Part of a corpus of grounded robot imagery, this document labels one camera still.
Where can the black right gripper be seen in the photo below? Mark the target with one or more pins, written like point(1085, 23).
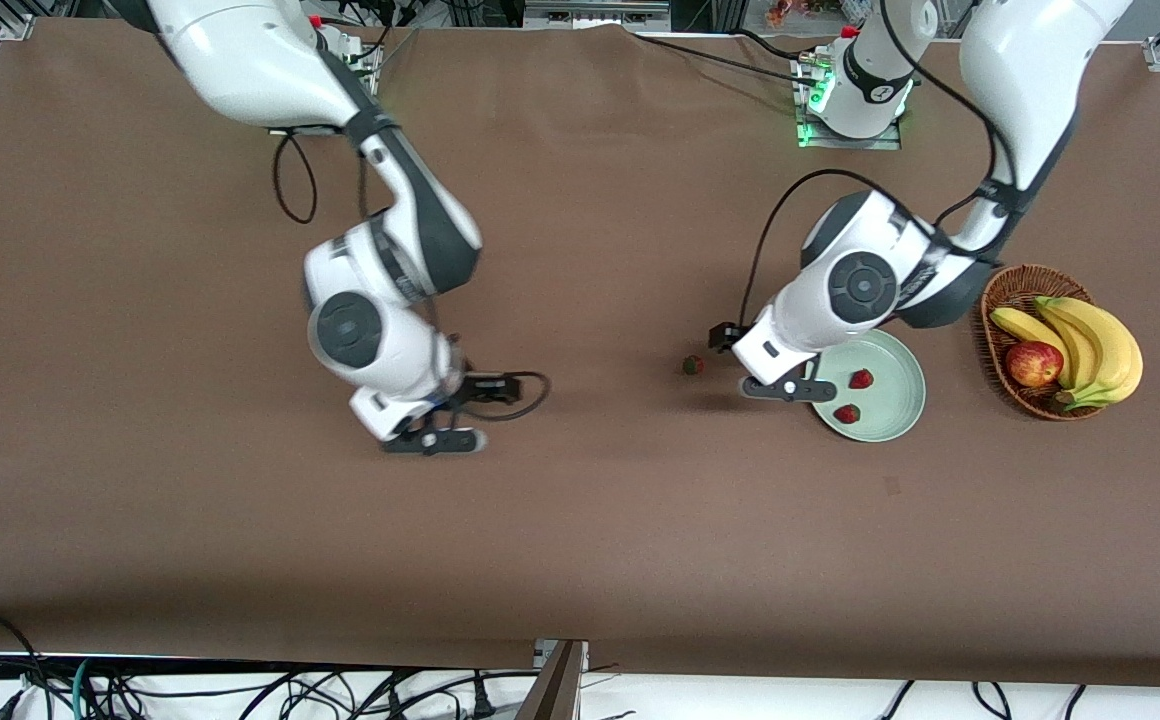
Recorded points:
point(473, 387)

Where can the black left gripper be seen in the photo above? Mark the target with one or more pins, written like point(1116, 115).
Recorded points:
point(726, 336)

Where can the red strawberry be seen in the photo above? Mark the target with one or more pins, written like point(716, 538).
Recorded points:
point(692, 365)
point(847, 413)
point(861, 378)

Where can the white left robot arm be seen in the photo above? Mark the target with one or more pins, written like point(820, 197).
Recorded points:
point(1020, 60)

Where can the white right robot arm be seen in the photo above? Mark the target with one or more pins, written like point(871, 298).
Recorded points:
point(240, 50)

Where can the pale green round plate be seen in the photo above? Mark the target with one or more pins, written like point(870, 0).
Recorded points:
point(890, 390)

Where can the brown table cover sheet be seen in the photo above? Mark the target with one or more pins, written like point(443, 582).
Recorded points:
point(580, 250)

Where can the brown wicker basket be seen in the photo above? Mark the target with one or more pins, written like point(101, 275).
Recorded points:
point(1015, 290)

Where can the yellow banana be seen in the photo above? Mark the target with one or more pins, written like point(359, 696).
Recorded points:
point(1120, 350)
point(1080, 340)
point(1025, 325)

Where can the red apple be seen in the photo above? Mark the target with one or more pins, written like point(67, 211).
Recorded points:
point(1032, 364)

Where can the aluminium frame post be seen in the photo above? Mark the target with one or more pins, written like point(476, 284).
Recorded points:
point(555, 690)

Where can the grey metal rail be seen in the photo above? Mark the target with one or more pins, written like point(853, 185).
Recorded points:
point(595, 12)

